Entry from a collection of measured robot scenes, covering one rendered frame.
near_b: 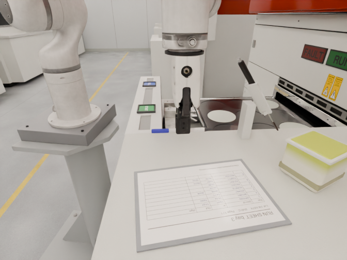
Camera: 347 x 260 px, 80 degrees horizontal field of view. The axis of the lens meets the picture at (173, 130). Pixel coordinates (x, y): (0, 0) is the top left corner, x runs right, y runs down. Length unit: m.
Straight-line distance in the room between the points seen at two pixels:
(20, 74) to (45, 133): 4.19
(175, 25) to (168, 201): 0.28
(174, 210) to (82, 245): 1.22
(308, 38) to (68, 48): 0.82
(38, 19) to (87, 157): 0.48
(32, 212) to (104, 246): 1.57
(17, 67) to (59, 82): 4.20
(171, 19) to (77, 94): 0.51
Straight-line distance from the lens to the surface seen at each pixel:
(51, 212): 1.79
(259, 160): 0.45
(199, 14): 0.39
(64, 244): 1.56
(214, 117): 0.74
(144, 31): 8.59
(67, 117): 0.84
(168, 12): 0.39
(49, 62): 0.78
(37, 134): 0.86
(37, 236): 1.70
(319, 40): 0.89
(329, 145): 0.42
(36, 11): 0.73
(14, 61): 4.97
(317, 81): 0.87
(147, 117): 0.60
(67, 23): 0.79
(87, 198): 1.04
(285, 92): 0.99
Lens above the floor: 1.22
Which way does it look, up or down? 29 degrees down
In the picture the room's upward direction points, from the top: straight up
